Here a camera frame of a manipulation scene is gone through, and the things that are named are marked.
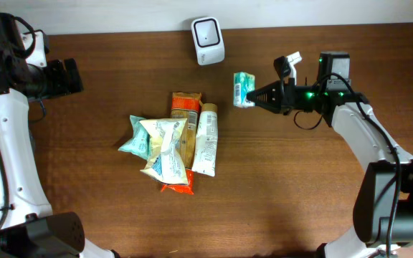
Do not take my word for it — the small teal tissue pack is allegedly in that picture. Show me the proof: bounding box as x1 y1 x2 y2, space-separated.
234 72 255 108

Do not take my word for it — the orange and tan snack package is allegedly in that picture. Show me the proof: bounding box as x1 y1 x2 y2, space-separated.
161 92 201 195

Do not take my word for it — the teal crinkled wipes packet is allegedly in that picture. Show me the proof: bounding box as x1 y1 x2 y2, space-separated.
118 115 150 160

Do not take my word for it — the white tube with tan cap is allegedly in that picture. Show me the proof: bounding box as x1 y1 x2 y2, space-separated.
191 103 218 177

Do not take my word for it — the cream and blue chip bag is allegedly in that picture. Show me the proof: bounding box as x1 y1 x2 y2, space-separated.
141 118 188 185

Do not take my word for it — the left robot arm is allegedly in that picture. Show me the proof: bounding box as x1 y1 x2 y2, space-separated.
0 12 116 257

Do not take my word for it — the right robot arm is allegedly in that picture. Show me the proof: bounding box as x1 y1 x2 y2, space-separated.
247 52 413 258

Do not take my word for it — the white barcode scanner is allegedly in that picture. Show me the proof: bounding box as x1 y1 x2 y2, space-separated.
191 16 225 66

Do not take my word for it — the black right camera cable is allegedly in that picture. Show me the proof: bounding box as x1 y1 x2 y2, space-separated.
280 60 403 258

